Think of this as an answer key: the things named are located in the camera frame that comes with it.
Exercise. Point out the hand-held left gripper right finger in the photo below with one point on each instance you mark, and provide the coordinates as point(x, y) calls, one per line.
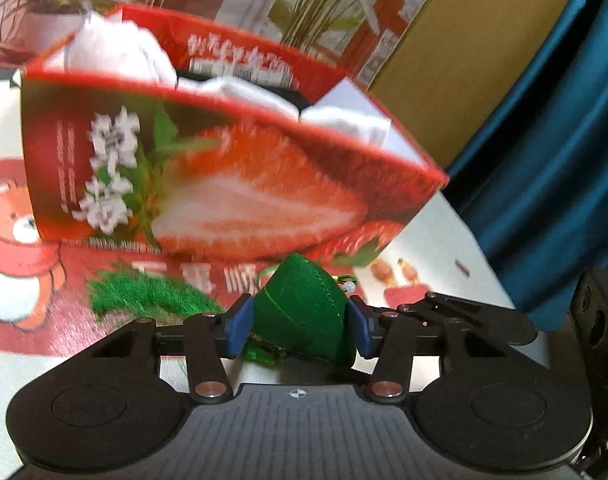
point(360, 327)

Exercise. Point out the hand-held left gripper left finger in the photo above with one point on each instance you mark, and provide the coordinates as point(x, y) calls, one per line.
point(240, 322)

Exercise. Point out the green tasselled plush sachet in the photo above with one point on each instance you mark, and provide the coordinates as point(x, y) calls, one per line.
point(299, 305)

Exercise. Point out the red strawberry cardboard box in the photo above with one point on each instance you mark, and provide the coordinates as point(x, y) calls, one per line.
point(234, 185)

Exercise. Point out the cream cartoon blanket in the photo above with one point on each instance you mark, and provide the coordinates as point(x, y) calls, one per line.
point(434, 240)

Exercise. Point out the blue curtain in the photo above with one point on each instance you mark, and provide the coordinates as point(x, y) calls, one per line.
point(559, 135)

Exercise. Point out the white cloth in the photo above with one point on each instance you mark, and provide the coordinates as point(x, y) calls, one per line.
point(254, 95)
point(119, 45)

